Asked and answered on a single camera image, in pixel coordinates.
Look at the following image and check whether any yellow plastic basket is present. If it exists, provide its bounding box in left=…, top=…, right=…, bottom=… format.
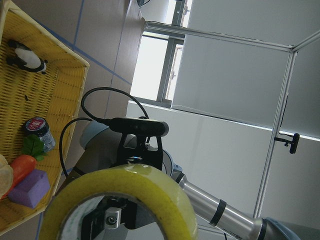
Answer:
left=0, top=0, right=91, bottom=235

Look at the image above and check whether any purple foam block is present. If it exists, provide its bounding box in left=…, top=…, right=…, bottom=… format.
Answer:
left=7, top=169, right=50, bottom=209

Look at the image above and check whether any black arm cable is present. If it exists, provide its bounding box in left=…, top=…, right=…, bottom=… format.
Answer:
left=59, top=86, right=151, bottom=176

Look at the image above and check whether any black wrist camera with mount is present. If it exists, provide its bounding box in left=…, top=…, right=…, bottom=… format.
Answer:
left=107, top=117, right=169, bottom=171

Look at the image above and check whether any yellow tape roll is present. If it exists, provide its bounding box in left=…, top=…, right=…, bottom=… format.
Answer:
left=39, top=164, right=198, bottom=240

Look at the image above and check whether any toy panda figure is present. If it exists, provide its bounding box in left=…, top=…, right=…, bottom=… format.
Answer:
left=6, top=39, right=48, bottom=75

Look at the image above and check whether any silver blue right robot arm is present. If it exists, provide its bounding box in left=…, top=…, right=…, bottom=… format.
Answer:
left=64, top=117, right=320, bottom=240

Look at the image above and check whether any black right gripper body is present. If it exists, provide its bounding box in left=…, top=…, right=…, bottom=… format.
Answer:
left=81, top=195, right=156, bottom=240

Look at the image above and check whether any toy bread slice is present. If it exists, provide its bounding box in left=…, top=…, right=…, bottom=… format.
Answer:
left=0, top=154, right=14, bottom=198

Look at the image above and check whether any toy carrot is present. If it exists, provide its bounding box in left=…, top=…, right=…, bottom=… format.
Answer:
left=10, top=134, right=47, bottom=190

